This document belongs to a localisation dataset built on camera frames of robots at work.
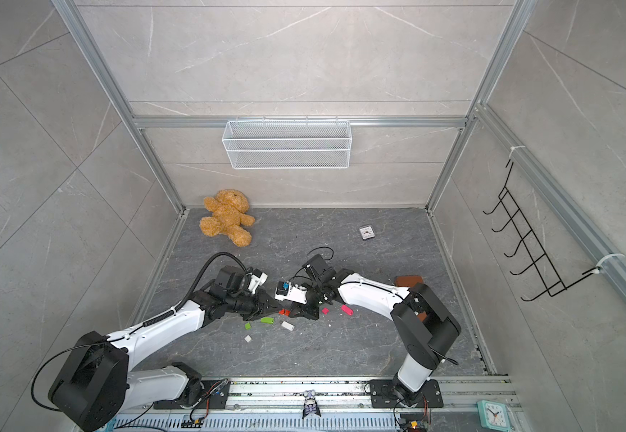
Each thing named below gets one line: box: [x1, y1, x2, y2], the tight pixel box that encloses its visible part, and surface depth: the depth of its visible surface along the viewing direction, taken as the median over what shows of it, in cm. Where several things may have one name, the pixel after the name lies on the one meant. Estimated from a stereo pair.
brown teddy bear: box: [199, 189, 256, 248], surface depth 108 cm
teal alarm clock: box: [476, 399, 511, 432], surface depth 70 cm
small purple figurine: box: [302, 388, 322, 420], surface depth 71 cm
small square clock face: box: [358, 225, 376, 241], surface depth 112 cm
